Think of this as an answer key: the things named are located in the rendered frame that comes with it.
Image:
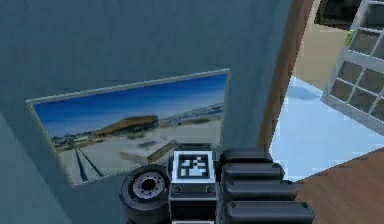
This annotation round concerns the dark framed picture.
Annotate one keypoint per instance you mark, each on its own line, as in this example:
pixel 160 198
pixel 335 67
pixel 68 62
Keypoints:
pixel 336 11

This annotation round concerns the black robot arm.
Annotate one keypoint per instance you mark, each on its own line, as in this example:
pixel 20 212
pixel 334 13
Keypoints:
pixel 256 190

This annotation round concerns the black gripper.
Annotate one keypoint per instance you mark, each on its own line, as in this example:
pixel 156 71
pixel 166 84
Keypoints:
pixel 146 193

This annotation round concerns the framed landscape picture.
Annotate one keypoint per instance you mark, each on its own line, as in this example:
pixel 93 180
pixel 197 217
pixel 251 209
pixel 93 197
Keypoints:
pixel 133 116

